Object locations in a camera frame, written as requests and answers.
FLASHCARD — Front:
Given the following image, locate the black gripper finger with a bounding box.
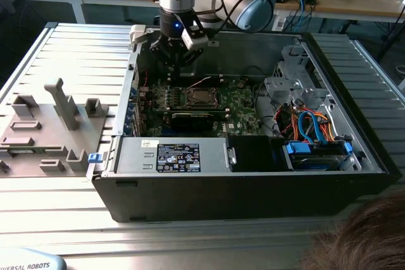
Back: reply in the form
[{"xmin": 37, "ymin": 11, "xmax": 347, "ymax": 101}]
[
  {"xmin": 177, "ymin": 47, "xmax": 204, "ymax": 77},
  {"xmin": 149, "ymin": 34, "xmax": 178, "ymax": 77}
]

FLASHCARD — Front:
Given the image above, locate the metal socket cover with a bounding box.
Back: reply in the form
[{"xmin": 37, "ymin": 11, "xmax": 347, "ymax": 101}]
[{"xmin": 185, "ymin": 87, "xmax": 220, "ymax": 108}]

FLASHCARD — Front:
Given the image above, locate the CPU socket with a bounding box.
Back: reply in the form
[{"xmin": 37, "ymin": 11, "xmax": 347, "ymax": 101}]
[{"xmin": 184, "ymin": 85, "xmax": 221, "ymax": 109}]

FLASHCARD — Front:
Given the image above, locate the black graphics card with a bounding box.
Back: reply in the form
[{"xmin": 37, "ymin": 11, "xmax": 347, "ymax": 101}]
[{"xmin": 170, "ymin": 110, "xmax": 224, "ymax": 132}]

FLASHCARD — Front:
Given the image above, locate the green motherboard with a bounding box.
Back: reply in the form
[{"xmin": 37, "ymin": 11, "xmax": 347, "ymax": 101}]
[{"xmin": 139, "ymin": 75, "xmax": 263, "ymax": 138}]

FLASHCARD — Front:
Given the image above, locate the grey metal disk bay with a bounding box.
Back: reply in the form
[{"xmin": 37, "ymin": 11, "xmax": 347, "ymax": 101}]
[{"xmin": 263, "ymin": 44, "xmax": 332, "ymax": 111}]

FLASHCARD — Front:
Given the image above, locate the white power adapter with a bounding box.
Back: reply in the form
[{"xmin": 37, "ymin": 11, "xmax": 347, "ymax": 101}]
[{"xmin": 272, "ymin": 13, "xmax": 288, "ymax": 32}]

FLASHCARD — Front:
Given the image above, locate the grey power supply unit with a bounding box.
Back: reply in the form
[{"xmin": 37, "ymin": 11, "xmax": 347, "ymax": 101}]
[{"xmin": 112, "ymin": 137, "xmax": 234, "ymax": 175}]

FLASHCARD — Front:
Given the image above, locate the black plastic shroud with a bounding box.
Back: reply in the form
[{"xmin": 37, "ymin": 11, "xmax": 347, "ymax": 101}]
[{"xmin": 227, "ymin": 135, "xmax": 287, "ymax": 173}]

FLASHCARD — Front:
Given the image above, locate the grey parts rack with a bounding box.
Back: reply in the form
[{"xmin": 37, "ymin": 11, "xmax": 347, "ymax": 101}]
[{"xmin": 0, "ymin": 77, "xmax": 110, "ymax": 178}]

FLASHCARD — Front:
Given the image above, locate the black open PC case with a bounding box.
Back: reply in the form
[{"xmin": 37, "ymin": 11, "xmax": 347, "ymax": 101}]
[{"xmin": 85, "ymin": 25, "xmax": 402, "ymax": 223}]

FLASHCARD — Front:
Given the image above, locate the hard disk in blue carrier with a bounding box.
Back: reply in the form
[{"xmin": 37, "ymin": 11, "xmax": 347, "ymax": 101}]
[{"xmin": 283, "ymin": 141, "xmax": 354, "ymax": 172}]

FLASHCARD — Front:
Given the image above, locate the brown-haired person's head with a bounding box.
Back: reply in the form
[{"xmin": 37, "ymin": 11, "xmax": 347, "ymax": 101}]
[{"xmin": 302, "ymin": 192, "xmax": 405, "ymax": 270}]

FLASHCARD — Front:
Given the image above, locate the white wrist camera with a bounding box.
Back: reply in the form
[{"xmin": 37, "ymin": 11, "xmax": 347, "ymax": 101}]
[{"xmin": 180, "ymin": 25, "xmax": 209, "ymax": 51}]

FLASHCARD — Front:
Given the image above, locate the orange wire bundle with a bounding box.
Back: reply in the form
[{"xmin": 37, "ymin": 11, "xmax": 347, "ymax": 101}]
[{"xmin": 280, "ymin": 107, "xmax": 336, "ymax": 144}]

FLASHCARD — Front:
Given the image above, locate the blue data wire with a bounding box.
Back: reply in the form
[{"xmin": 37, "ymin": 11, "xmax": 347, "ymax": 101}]
[{"xmin": 297, "ymin": 110, "xmax": 328, "ymax": 144}]

